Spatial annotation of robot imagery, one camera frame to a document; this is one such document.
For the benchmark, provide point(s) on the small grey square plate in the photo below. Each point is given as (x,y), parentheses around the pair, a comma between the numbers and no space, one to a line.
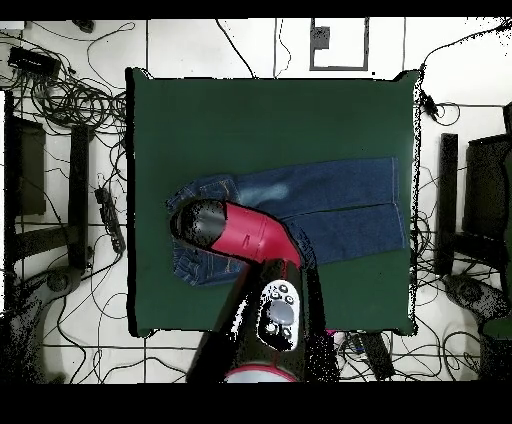
(321,38)

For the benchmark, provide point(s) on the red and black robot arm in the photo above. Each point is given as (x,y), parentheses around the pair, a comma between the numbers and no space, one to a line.
(256,236)

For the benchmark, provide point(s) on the black stand leg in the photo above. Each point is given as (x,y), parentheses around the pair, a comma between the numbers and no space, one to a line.
(472,294)
(60,280)

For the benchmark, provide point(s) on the dark green table cloth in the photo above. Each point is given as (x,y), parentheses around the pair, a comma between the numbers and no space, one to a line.
(260,120)

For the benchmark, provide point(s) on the green round object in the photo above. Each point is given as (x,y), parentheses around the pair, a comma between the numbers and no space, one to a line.
(500,328)

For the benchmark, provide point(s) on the black panel stand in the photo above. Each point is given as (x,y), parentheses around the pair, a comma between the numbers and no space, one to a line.
(486,188)

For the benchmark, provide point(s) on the blue denim jeans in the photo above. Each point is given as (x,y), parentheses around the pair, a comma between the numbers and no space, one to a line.
(340,208)

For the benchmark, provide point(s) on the black power strip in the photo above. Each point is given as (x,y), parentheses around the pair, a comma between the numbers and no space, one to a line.
(378,356)
(110,220)

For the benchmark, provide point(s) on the small black floor object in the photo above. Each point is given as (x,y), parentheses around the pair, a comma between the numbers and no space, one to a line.
(86,26)

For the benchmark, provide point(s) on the black power adapter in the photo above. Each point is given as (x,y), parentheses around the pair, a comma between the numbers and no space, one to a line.
(430,106)

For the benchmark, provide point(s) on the black electronics box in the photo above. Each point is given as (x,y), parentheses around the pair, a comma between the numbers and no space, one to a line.
(32,62)

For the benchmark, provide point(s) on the pink object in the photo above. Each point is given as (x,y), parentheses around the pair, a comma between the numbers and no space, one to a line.
(331,332)

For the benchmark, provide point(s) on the black metal stand frame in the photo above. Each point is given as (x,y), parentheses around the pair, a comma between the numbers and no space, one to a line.
(78,180)

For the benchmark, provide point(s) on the black upright bar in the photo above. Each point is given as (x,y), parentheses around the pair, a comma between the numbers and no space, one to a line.
(448,192)

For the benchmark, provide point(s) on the grey square floor frame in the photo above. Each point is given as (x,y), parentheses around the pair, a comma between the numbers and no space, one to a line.
(340,68)

